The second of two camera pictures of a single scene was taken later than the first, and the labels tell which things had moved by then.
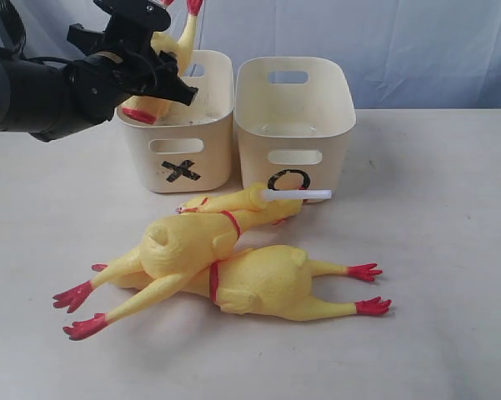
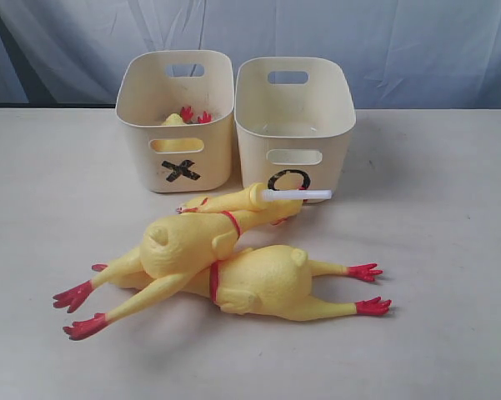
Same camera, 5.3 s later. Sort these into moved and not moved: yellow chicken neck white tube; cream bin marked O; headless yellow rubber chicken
Moved: headless yellow rubber chicken
Not moved: yellow chicken neck white tube; cream bin marked O
